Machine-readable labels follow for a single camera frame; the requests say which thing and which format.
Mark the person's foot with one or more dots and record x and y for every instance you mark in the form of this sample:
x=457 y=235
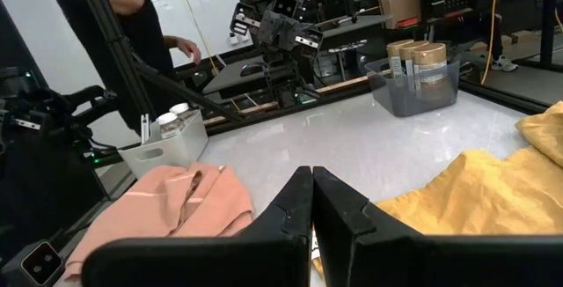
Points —
x=505 y=64

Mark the mustard yellow cloth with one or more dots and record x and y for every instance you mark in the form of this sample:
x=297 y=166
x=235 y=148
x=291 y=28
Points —
x=484 y=190

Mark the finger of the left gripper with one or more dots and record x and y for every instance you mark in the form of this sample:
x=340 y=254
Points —
x=244 y=19
x=309 y=40

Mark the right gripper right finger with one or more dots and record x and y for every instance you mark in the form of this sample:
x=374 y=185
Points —
x=418 y=260

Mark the black computer mouse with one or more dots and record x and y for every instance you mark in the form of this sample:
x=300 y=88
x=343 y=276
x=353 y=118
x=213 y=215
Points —
x=252 y=69

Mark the brown cardboard box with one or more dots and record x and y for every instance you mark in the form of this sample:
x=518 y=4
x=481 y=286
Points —
x=396 y=5

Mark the cork-lid glass spice jar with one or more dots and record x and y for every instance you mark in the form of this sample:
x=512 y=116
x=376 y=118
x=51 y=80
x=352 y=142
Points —
x=409 y=53
x=430 y=60
x=396 y=51

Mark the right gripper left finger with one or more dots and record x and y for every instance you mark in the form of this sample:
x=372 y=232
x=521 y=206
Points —
x=198 y=260

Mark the black workbench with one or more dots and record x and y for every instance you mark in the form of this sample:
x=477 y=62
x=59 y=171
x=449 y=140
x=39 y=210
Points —
x=547 y=23

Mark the pink woven cloth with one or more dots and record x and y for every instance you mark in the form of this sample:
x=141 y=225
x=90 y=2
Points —
x=154 y=208

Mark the dark grey plastic bin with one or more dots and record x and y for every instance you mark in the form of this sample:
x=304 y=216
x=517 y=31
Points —
x=409 y=98

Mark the black equipment with green light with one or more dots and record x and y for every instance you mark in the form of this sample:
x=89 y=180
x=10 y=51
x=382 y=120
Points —
x=35 y=155

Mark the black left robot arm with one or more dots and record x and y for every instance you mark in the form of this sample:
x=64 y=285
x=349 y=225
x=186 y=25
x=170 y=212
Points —
x=281 y=80

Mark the person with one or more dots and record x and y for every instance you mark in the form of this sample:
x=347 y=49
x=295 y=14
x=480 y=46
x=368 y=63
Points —
x=147 y=45

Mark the person's hand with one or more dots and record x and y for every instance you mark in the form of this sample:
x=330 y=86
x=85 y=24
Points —
x=190 y=50

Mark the whiteboard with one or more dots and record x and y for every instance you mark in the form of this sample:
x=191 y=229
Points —
x=206 y=9

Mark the white translucent plastic bin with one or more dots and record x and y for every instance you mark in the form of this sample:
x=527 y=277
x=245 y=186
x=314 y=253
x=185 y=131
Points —
x=163 y=157

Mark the table-level camera box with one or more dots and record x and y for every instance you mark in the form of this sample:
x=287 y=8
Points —
x=41 y=262

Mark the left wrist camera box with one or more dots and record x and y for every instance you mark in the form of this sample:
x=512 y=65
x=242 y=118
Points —
x=286 y=5

